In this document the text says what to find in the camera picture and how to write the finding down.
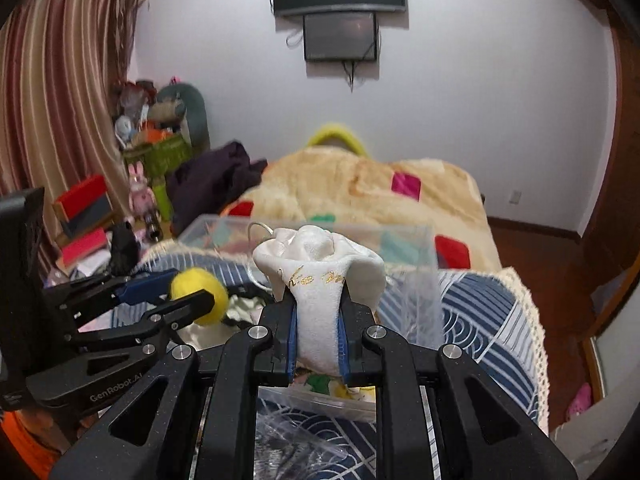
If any small black wall monitor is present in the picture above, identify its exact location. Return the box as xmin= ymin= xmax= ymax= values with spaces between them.
xmin=303 ymin=11 xmax=379 ymax=64

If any dark purple clothing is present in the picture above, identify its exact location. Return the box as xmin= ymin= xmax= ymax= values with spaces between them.
xmin=165 ymin=141 xmax=269 ymax=234

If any yellow plush ball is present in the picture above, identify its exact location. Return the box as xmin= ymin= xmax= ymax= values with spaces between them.
xmin=170 ymin=267 xmax=230 ymax=327

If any blue wave-patterned quilt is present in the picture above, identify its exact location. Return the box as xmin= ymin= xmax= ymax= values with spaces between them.
xmin=112 ymin=251 xmax=532 ymax=480

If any white cloth pouch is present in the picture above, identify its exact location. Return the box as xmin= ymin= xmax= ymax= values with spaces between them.
xmin=252 ymin=226 xmax=387 ymax=376

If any clear plastic storage box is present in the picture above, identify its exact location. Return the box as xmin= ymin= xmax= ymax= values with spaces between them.
xmin=177 ymin=213 xmax=444 ymax=352

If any cream lace bedspread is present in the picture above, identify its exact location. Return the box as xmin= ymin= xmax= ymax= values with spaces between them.
xmin=497 ymin=266 xmax=552 ymax=436

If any grey-green plush toy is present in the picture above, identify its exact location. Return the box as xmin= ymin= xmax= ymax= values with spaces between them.
xmin=149 ymin=82 xmax=211 ymax=155

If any black hanging cable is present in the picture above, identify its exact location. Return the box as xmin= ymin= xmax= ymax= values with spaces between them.
xmin=342 ymin=60 xmax=364 ymax=92

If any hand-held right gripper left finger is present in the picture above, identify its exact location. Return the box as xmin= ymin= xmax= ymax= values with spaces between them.
xmin=50 ymin=301 xmax=300 ymax=480

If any red and grey box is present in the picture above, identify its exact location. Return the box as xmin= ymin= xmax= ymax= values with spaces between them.
xmin=52 ymin=175 xmax=115 ymax=239

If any pink flat box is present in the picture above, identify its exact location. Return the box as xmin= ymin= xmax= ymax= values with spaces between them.
xmin=59 ymin=227 xmax=109 ymax=267

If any beige patchwork blanket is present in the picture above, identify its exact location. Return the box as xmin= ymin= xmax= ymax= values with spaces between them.
xmin=220 ymin=147 xmax=502 ymax=275

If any yellow-green curved cushion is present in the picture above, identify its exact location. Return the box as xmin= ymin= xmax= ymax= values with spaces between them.
xmin=306 ymin=121 xmax=371 ymax=159

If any clear plastic bag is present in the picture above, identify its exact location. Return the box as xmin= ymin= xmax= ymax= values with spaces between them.
xmin=255 ymin=385 xmax=377 ymax=480

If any wooden door frame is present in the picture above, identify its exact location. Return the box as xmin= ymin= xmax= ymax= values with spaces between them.
xmin=542 ymin=0 xmax=640 ymax=341

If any pink bunny toy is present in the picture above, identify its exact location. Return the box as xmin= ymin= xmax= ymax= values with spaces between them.
xmin=127 ymin=162 xmax=157 ymax=222

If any pink slipper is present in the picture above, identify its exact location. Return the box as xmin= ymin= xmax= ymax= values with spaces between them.
xmin=567 ymin=382 xmax=594 ymax=421

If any green plastic crate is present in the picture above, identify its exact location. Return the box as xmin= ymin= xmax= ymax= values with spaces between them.
xmin=122 ymin=135 xmax=194 ymax=182

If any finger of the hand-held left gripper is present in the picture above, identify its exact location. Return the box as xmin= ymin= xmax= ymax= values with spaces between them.
xmin=27 ymin=289 xmax=217 ymax=414
xmin=44 ymin=269 xmax=177 ymax=327

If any orange cloth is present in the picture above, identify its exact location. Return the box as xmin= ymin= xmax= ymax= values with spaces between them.
xmin=0 ymin=409 xmax=63 ymax=480

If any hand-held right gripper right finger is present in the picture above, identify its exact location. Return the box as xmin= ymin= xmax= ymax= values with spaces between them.
xmin=339 ymin=306 xmax=577 ymax=480

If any striped red curtain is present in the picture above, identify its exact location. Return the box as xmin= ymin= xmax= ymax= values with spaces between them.
xmin=0 ymin=0 xmax=147 ymax=273

